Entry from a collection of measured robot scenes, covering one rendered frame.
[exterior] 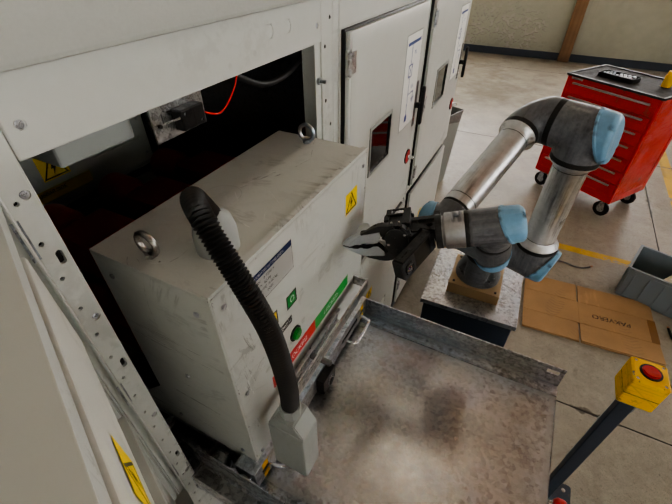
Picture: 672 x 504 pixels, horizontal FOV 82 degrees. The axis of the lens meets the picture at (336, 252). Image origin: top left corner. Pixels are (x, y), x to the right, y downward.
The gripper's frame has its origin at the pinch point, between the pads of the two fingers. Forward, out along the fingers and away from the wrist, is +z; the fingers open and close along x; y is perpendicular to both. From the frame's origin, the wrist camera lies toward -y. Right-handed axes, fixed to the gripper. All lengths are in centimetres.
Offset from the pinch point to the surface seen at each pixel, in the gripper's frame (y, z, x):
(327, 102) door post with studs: 22.8, 2.7, 24.1
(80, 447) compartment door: -60, -9, 36
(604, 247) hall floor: 184, -118, -161
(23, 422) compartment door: -59, -6, 37
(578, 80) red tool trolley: 267, -114, -67
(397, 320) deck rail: 11.0, -3.5, -36.8
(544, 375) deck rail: 0, -40, -47
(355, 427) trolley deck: -21.2, 3.9, -37.2
